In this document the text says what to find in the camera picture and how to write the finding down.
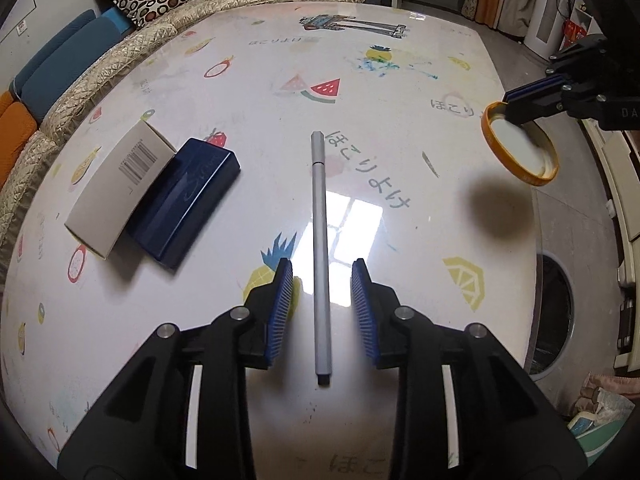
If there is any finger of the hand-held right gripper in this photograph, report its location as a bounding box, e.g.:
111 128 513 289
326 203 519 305
502 35 609 104
505 82 609 127

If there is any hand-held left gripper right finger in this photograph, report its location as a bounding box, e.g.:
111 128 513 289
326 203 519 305
350 258 589 480

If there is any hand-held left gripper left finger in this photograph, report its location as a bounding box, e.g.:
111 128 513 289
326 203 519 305
57 257 296 480

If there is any orange jar lid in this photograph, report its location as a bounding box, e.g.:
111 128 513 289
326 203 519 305
480 101 559 188

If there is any grey pen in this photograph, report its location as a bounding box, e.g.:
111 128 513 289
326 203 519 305
310 131 333 387

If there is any round mesh waste bin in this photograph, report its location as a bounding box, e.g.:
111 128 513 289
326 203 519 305
527 253 576 377

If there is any white cabinet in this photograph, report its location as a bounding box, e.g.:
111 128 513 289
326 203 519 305
524 0 597 62

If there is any dark blue case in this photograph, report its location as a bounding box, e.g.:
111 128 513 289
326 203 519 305
125 136 241 270

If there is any white barcode box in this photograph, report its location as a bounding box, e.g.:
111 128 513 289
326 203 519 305
64 119 177 261

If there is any sofa with gold quilted cover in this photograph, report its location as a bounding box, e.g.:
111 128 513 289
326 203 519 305
0 0 392 281

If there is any blue sofa cushion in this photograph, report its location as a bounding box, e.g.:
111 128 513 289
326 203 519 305
13 8 97 97
20 15 127 124

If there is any light blue cushion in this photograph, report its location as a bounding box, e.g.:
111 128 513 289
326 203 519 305
102 7 137 32

